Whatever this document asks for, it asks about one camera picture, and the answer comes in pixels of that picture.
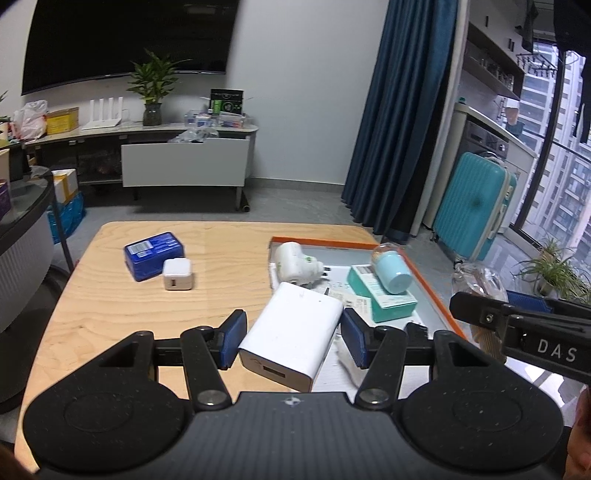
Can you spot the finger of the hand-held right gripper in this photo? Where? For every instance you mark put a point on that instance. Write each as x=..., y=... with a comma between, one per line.
x=480, y=311
x=531, y=302

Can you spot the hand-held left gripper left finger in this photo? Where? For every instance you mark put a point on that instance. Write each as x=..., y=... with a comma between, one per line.
x=232, y=339

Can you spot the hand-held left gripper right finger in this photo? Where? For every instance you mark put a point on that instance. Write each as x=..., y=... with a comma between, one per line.
x=354, y=341

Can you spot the clear plastic package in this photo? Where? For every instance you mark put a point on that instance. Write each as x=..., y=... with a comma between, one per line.
x=480, y=282

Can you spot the orange rimmed tray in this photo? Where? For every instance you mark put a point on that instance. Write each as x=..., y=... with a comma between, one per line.
x=429, y=295

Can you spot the white power bank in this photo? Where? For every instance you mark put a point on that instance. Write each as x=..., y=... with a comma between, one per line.
x=291, y=332

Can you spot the blue toothpick jar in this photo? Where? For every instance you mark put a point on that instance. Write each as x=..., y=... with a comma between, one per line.
x=392, y=272

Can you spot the person's right hand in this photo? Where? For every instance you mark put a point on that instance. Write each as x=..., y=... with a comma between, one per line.
x=581, y=443

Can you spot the spider plant pot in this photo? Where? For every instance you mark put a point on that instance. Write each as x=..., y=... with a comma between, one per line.
x=551, y=272

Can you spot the paper receipt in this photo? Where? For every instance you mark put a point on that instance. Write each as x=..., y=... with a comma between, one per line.
x=353, y=300

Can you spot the teal box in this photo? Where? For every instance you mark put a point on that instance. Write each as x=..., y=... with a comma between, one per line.
x=383, y=307

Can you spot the small black item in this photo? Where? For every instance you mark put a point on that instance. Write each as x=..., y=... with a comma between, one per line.
x=416, y=333

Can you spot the white cube charger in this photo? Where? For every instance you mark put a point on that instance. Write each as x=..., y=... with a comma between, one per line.
x=178, y=275

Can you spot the white plug adapter green label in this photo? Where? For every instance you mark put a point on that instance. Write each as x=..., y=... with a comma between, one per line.
x=293, y=263

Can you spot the teal suitcase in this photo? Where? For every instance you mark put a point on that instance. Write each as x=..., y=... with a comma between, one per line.
x=471, y=207

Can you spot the blue box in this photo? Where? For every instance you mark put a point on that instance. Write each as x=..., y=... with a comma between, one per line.
x=152, y=254

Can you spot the white counter cabinet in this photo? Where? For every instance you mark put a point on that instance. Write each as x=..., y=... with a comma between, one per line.
x=521, y=157

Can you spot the washing machine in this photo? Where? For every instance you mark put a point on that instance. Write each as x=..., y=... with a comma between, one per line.
x=487, y=138

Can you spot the white television cabinet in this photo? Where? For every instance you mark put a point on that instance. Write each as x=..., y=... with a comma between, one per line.
x=184, y=161

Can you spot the blue bag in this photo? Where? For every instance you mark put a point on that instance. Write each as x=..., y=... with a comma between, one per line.
x=69, y=219

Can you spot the clear plastic bag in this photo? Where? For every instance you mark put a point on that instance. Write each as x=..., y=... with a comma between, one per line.
x=191, y=136

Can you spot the blue curtain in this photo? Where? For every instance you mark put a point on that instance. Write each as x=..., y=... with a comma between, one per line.
x=406, y=115

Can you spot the white yellow carton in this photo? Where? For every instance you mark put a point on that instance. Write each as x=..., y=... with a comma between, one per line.
x=64, y=184

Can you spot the black box green print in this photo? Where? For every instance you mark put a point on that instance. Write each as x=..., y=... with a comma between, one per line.
x=226, y=101

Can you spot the white router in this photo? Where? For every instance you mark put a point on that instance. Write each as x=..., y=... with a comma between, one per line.
x=102, y=117

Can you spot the potted bamboo plant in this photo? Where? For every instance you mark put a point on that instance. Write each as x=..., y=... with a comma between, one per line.
x=154, y=87

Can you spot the hanging dark clothes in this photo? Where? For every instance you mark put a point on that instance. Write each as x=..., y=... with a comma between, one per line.
x=577, y=41

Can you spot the purple basket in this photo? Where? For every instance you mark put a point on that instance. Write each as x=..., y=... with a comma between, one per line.
x=3, y=198

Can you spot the yellow box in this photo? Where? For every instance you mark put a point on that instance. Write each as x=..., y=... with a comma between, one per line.
x=62, y=121

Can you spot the white plastic bag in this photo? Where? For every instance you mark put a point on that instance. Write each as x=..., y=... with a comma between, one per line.
x=30, y=120

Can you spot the black television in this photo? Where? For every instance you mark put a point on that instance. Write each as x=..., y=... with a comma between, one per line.
x=124, y=41

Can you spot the wall shelf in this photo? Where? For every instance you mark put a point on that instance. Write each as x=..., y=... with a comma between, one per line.
x=491, y=74

